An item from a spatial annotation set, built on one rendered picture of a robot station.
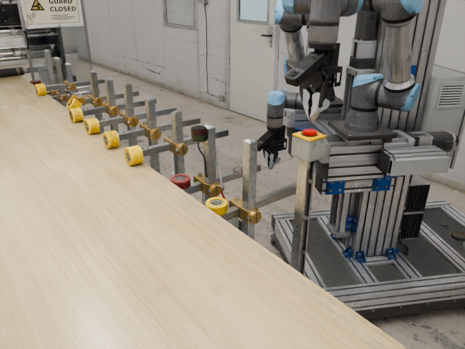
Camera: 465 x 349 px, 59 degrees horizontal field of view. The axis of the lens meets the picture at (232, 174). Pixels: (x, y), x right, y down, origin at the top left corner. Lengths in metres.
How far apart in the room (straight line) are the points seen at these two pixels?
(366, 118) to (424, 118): 0.43
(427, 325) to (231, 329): 1.64
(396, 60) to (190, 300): 1.13
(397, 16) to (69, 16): 2.95
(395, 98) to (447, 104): 0.48
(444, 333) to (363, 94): 1.32
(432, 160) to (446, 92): 0.39
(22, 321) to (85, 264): 0.22
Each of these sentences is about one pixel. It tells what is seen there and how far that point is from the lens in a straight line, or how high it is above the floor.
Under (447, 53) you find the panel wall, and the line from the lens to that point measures 3.90.
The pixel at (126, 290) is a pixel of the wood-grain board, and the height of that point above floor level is 0.90.
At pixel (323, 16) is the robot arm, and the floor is 1.54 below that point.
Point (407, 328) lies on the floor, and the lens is 2.43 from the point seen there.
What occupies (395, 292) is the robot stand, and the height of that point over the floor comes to 0.23.
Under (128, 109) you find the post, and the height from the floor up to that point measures 1.01.
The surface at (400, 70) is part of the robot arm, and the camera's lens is 1.70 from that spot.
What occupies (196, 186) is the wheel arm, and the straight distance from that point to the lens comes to 1.68.
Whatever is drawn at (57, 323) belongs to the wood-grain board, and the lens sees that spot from 1.07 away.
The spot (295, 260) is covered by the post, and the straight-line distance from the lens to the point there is 1.38.
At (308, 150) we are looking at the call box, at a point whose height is 1.19.
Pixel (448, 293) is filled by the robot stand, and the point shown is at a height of 0.18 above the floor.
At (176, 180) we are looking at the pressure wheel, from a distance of 1.62.
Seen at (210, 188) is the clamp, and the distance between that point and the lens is 1.65.
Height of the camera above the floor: 1.61
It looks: 25 degrees down
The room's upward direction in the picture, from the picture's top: straight up
